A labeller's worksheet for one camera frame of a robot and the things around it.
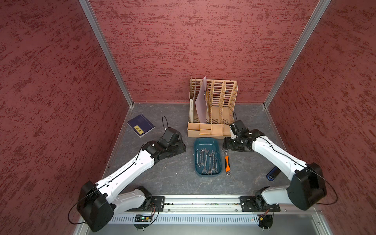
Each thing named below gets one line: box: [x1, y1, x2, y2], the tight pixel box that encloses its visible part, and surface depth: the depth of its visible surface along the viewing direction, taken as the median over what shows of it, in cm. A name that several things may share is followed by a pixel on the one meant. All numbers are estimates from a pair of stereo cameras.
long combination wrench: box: [210, 149, 217, 174], surface depth 89 cm
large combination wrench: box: [207, 150, 213, 175], surface depth 88 cm
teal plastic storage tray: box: [193, 137, 223, 178], surface depth 91 cm
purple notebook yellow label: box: [126, 113, 156, 139], surface depth 108 cm
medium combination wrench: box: [202, 148, 210, 173], surface depth 91 cm
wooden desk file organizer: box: [187, 76, 239, 140], surface depth 102 cm
